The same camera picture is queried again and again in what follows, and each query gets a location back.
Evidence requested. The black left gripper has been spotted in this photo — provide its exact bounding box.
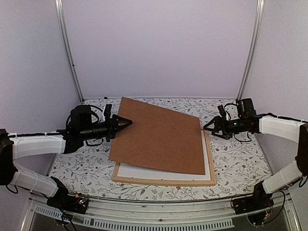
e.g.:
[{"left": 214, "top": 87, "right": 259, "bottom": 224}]
[{"left": 79, "top": 114, "right": 132, "bottom": 142}]

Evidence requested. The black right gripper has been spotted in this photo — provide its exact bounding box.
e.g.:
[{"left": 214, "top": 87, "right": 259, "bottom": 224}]
[{"left": 204, "top": 116, "right": 246, "bottom": 140}]

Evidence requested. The brown backing board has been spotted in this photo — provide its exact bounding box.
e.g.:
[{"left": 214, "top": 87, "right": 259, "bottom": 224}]
[{"left": 109, "top": 97, "right": 205, "bottom": 175}]

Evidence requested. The red forest landscape photo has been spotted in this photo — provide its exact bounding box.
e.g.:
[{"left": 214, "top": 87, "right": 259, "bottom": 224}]
[{"left": 116, "top": 131, "right": 211, "bottom": 181}]

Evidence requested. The light wooden picture frame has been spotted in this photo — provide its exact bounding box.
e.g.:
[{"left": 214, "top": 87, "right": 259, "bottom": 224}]
[{"left": 112, "top": 127, "right": 217, "bottom": 186}]

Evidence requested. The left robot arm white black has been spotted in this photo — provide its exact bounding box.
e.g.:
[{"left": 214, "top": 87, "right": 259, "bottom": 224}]
[{"left": 0, "top": 113, "right": 133, "bottom": 209}]

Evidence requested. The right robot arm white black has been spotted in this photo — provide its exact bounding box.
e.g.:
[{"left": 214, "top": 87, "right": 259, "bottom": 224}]
[{"left": 203, "top": 113, "right": 308, "bottom": 210}]

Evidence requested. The floral patterned table mat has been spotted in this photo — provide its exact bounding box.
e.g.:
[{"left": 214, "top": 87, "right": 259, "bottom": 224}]
[{"left": 42, "top": 97, "right": 274, "bottom": 202}]

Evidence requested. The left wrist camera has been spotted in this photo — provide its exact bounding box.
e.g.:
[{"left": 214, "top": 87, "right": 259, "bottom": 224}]
[{"left": 102, "top": 104, "right": 112, "bottom": 122}]

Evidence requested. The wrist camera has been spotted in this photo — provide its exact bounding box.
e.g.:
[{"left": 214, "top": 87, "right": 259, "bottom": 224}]
[
  {"left": 218, "top": 98, "right": 256, "bottom": 120},
  {"left": 102, "top": 104, "right": 112, "bottom": 122}
]

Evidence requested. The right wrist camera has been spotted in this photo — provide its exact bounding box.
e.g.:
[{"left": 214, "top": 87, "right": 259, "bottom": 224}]
[{"left": 218, "top": 98, "right": 256, "bottom": 120}]

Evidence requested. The aluminium front rail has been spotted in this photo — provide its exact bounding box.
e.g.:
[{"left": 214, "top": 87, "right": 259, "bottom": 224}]
[{"left": 21, "top": 191, "right": 302, "bottom": 231}]

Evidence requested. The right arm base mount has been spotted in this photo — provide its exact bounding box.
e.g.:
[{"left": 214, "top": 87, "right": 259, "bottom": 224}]
[{"left": 231, "top": 189, "right": 274, "bottom": 226}]

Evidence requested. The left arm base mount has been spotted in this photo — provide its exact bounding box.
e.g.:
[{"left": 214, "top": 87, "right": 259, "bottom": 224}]
[{"left": 47, "top": 186, "right": 89, "bottom": 214}]

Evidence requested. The right aluminium corner post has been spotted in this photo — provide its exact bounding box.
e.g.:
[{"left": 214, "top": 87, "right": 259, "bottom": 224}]
[{"left": 236, "top": 0, "right": 265, "bottom": 100}]

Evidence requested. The aluminium corner post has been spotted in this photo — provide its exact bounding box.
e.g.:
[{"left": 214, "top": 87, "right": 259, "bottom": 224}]
[
  {"left": 236, "top": 0, "right": 265, "bottom": 100},
  {"left": 54, "top": 0, "right": 84, "bottom": 103}
]

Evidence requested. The left aluminium corner post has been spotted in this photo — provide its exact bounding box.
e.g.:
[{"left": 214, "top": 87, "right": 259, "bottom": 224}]
[{"left": 54, "top": 0, "right": 84, "bottom": 103}]

